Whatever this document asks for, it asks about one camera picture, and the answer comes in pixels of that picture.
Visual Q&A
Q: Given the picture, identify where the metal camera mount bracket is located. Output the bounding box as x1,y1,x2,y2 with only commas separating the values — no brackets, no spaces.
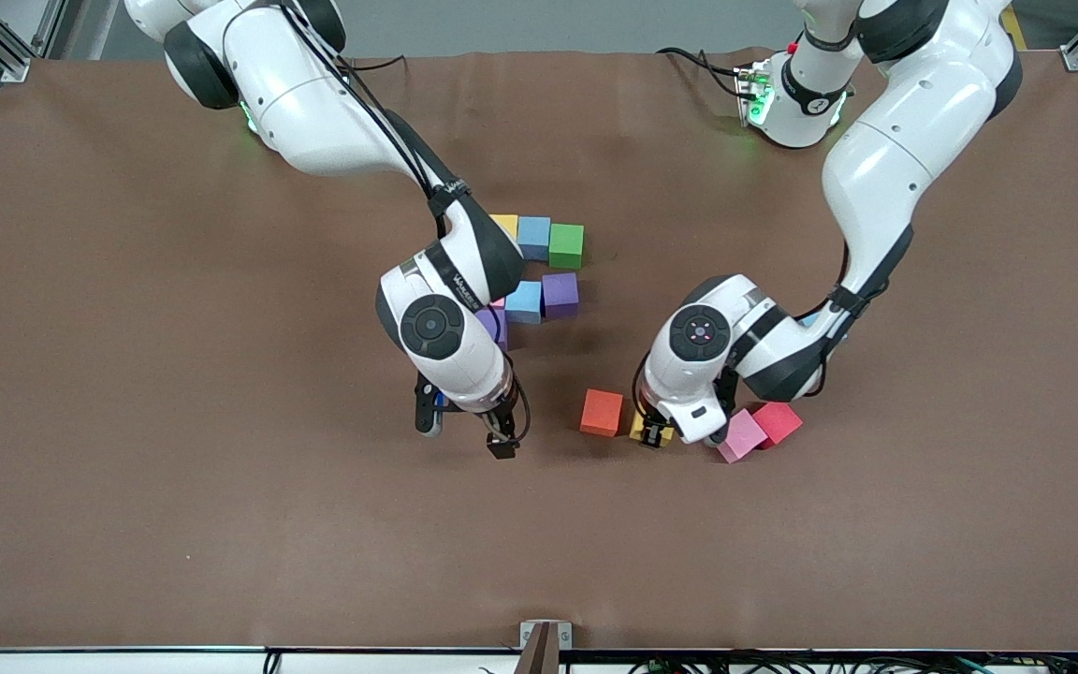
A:
517,620,574,674

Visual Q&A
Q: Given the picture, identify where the black arm base cable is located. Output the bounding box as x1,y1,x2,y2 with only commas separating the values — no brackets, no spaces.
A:
656,45,755,99

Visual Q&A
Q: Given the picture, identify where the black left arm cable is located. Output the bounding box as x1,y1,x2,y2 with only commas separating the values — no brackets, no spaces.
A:
633,239,854,422

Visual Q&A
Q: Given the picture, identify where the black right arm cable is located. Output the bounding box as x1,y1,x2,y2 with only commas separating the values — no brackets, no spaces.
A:
277,0,532,446

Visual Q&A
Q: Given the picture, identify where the orange foam cube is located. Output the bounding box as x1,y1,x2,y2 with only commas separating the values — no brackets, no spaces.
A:
580,389,624,438

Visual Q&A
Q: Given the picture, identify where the purple foam cube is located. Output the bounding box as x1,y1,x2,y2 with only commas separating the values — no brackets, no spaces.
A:
541,271,581,319
475,307,509,352

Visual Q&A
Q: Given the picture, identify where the green foam cube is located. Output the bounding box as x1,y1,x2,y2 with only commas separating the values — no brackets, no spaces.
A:
548,223,586,271

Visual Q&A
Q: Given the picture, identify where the red foam cube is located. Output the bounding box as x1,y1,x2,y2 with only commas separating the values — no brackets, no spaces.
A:
750,401,804,449

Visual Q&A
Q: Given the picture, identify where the brown table cover sheet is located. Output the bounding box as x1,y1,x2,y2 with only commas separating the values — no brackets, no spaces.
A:
0,47,1078,652

